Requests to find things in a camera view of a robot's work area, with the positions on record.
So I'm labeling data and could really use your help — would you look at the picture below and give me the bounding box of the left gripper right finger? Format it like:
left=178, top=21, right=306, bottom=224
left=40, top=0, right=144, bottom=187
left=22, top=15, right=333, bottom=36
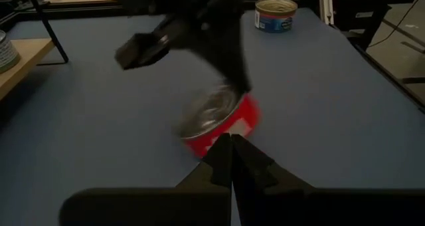
left=231, top=134, right=425, bottom=226

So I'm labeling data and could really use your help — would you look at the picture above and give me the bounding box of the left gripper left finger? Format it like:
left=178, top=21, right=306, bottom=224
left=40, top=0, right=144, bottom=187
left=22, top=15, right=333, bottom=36
left=59, top=132, right=232, bottom=226

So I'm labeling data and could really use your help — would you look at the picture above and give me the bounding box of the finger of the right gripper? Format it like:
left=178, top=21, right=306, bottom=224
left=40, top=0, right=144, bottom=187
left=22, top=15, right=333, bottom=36
left=199, top=29, right=252, bottom=96

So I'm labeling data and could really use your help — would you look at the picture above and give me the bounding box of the red seafood can silver lid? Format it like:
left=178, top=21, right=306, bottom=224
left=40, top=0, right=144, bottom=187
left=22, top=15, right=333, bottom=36
left=172, top=85, right=263, bottom=159

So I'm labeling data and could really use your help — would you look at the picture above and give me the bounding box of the blue seafood can gold lid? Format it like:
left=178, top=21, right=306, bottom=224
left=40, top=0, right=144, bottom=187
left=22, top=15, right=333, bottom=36
left=254, top=0, right=299, bottom=34

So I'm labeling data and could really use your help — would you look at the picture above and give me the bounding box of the green tuna can silver lid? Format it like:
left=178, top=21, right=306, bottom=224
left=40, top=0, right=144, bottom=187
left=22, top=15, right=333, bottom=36
left=0, top=29, right=21, bottom=74

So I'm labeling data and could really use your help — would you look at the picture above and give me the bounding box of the blue table mat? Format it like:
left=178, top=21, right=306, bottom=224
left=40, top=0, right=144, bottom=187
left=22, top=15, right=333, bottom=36
left=0, top=7, right=425, bottom=226

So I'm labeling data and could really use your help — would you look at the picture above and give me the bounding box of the white metal strip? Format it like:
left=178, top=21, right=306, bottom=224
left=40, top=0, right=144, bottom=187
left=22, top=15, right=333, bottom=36
left=317, top=0, right=335, bottom=26

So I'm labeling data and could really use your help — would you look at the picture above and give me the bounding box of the thin black floor cable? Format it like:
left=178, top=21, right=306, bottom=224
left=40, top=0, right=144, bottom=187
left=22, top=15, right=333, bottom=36
left=367, top=0, right=425, bottom=49

